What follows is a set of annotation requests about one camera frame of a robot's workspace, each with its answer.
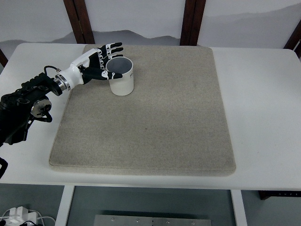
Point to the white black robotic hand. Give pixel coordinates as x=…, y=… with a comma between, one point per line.
x=90, y=65

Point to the white ribbed cup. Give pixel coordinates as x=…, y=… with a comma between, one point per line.
x=122, y=65

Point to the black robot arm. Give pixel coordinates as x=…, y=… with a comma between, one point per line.
x=18, y=110

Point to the beige square foam mat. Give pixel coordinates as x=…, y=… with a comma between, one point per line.
x=172, y=123

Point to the grey metal plate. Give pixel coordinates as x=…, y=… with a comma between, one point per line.
x=118, y=220

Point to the white power strip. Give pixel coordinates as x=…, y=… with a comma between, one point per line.
x=22, y=216

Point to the dark wooden stand foot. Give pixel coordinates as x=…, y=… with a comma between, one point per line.
x=265, y=194

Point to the dark wooden frame post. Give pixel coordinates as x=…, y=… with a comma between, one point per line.
x=79, y=20
x=294, y=39
x=3, y=59
x=191, y=23

